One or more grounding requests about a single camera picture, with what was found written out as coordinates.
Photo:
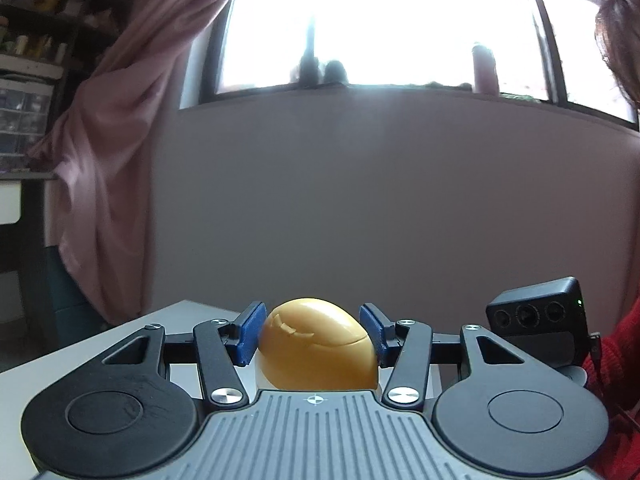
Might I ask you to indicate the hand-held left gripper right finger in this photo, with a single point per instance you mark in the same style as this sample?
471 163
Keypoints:
374 332

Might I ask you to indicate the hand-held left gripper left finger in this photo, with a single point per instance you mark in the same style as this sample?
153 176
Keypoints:
250 332

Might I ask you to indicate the clear bottle with yellow cap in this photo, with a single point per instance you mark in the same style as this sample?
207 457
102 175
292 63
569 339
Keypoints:
315 345

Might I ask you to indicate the person's right forearm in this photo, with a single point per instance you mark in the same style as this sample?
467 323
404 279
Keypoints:
620 385

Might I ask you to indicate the teal bin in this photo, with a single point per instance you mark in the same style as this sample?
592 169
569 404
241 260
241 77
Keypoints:
70 295

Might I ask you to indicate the pink curtain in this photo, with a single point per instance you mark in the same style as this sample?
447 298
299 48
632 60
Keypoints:
110 135

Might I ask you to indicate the grey desk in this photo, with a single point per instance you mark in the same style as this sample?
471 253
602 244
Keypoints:
30 176

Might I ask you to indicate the white desk drawer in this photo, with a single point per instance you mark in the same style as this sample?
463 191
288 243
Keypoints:
10 202

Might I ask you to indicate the pink bottle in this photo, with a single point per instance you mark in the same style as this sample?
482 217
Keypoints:
485 67

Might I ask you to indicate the clear plastic drawer organizer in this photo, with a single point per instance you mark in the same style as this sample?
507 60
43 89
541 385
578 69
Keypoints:
25 120

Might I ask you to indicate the person's head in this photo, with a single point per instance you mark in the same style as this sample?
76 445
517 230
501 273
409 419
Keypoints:
622 35

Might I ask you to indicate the window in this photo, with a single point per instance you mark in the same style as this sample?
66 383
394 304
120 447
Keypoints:
400 20

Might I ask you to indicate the desk hutch shelf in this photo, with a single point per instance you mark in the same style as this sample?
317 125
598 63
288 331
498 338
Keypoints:
30 71

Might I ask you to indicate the yellow figurine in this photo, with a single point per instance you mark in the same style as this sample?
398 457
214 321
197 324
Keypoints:
48 0

